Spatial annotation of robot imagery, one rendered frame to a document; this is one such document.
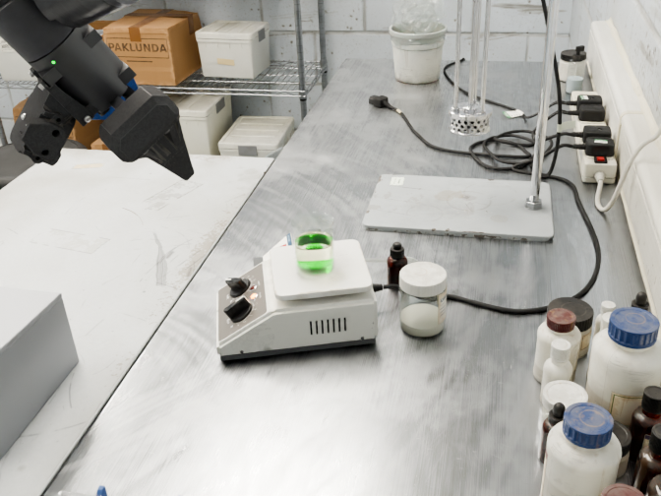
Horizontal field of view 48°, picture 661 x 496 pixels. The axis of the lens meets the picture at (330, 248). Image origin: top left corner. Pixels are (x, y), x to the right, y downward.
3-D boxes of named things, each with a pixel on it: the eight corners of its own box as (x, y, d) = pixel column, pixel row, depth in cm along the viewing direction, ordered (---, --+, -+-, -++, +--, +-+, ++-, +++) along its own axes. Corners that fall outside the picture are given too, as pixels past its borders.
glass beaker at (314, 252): (286, 270, 95) (281, 213, 90) (325, 258, 97) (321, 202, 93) (308, 291, 90) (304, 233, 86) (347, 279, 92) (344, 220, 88)
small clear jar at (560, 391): (577, 453, 77) (583, 414, 74) (532, 439, 79) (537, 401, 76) (586, 423, 80) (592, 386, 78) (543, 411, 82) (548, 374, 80)
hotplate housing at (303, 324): (218, 365, 92) (210, 312, 88) (218, 306, 103) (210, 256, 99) (395, 344, 94) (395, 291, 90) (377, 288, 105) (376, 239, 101)
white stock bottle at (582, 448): (623, 527, 69) (642, 434, 63) (560, 543, 67) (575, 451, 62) (584, 476, 74) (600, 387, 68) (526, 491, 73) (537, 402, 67)
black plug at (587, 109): (568, 120, 147) (569, 110, 146) (567, 113, 150) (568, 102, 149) (605, 122, 145) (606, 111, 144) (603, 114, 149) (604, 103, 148)
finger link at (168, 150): (163, 99, 63) (112, 149, 63) (179, 111, 61) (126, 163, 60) (212, 153, 68) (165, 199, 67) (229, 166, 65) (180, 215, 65)
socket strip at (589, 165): (581, 183, 131) (584, 159, 129) (569, 106, 165) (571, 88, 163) (615, 185, 130) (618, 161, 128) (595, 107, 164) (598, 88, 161)
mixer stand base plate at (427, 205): (361, 229, 120) (361, 223, 120) (380, 178, 137) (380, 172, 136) (554, 242, 114) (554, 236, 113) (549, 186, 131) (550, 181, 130)
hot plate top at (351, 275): (275, 302, 89) (274, 296, 89) (269, 253, 99) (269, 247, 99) (374, 291, 90) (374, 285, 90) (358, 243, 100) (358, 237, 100)
